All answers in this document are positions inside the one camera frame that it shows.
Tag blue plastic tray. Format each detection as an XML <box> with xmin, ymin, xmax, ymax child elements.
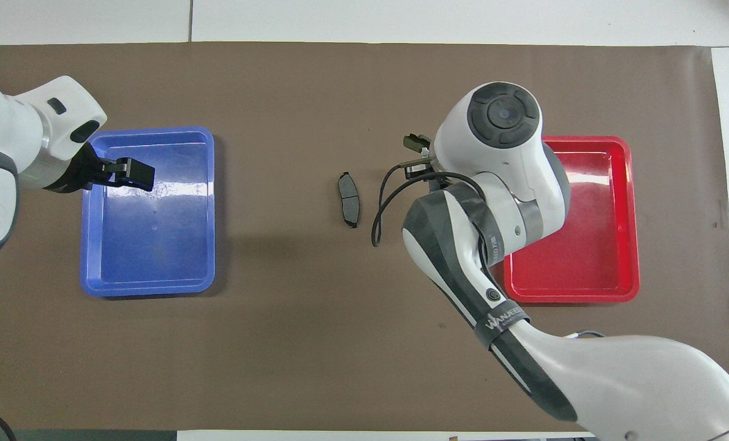
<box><xmin>80</xmin><ymin>127</ymin><xmax>216</xmax><ymax>298</ymax></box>

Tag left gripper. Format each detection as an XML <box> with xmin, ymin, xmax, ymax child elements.
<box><xmin>46</xmin><ymin>142</ymin><xmax>119</xmax><ymax>194</ymax></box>

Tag red plastic tray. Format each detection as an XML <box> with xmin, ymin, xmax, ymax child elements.
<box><xmin>502</xmin><ymin>135</ymin><xmax>640</xmax><ymax>304</ymax></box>

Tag dark grey brake pad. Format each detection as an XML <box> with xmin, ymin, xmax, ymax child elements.
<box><xmin>338</xmin><ymin>172</ymin><xmax>361</xmax><ymax>229</ymax></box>

